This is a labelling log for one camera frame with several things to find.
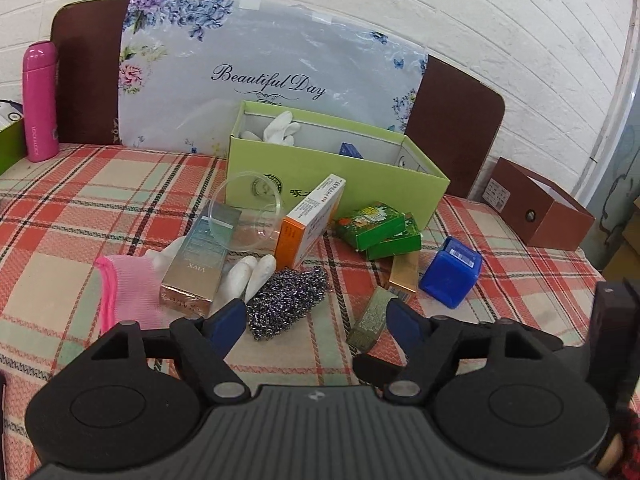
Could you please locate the clear plastic cup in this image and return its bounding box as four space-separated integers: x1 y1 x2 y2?
207 171 287 253

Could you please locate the blue plastic case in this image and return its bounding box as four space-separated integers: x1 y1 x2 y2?
419 236 483 309

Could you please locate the floral plastic package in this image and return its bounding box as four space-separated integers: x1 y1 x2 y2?
116 0 430 158

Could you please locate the orange white medicine box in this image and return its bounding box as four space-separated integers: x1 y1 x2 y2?
274 174 347 270

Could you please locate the pink white glove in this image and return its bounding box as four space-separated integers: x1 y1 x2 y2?
95 236 278 336
239 111 301 147

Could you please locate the plaid bed sheet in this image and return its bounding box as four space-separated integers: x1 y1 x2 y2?
0 142 640 466

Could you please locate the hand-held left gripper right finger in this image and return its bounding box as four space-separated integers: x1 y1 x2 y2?
384 297 566 406

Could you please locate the brown headboard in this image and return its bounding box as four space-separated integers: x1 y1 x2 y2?
49 0 506 200

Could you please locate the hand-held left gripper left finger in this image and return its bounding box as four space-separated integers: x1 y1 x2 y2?
90 297 251 402

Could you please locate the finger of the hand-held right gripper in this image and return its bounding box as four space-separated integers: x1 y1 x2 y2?
586 280 640 411

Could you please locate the green printed box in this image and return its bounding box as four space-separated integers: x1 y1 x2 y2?
334 202 407 251
367 212 423 262

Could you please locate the brown cardboard box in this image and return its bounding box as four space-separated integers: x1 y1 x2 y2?
482 156 596 251

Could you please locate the steel wool scrubber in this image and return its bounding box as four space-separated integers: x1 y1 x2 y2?
243 266 328 343

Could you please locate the gold narrow box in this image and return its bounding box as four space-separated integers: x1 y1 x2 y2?
385 255 420 303

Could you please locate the silver gold cosmetic box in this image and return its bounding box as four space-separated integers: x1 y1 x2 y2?
160 215 241 318

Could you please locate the pink thermos bottle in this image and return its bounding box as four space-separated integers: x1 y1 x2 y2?
21 41 61 163

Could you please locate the white blue device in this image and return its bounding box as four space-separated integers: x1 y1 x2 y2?
0 100 23 128

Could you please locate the olive glitter small box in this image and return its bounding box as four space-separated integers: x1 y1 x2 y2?
346 287 396 353

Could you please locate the light green cardboard box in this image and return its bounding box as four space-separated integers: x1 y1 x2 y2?
227 100 451 231

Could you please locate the dark green cardboard box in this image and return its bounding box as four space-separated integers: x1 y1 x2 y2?
0 119 26 176

